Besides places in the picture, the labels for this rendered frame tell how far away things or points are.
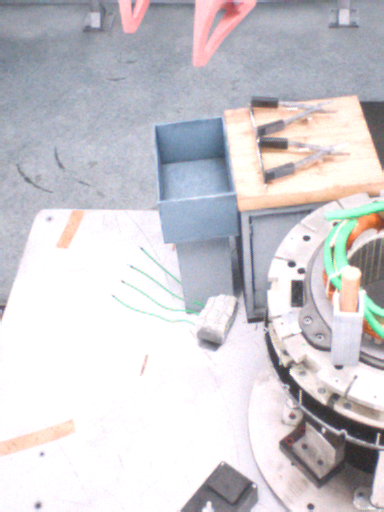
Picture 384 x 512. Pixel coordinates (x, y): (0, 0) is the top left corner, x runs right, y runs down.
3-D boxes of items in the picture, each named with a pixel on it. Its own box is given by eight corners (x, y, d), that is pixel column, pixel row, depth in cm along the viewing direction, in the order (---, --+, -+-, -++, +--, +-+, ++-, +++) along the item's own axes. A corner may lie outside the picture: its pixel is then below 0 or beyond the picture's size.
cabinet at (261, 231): (247, 324, 129) (240, 211, 109) (235, 239, 141) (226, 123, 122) (368, 310, 128) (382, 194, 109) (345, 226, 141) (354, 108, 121)
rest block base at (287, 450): (304, 427, 113) (305, 420, 112) (344, 467, 109) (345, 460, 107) (278, 448, 112) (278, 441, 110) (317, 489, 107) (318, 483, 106)
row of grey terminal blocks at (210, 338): (220, 353, 126) (218, 337, 122) (192, 345, 127) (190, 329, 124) (242, 305, 131) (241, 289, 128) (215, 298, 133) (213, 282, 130)
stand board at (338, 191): (238, 211, 109) (237, 199, 107) (224, 122, 122) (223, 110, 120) (385, 194, 109) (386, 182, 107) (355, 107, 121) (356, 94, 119)
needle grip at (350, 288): (344, 319, 80) (348, 281, 76) (337, 306, 81) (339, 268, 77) (359, 314, 80) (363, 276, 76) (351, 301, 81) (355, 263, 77)
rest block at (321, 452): (315, 431, 111) (316, 412, 107) (344, 459, 108) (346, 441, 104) (291, 450, 109) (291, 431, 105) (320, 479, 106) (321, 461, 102)
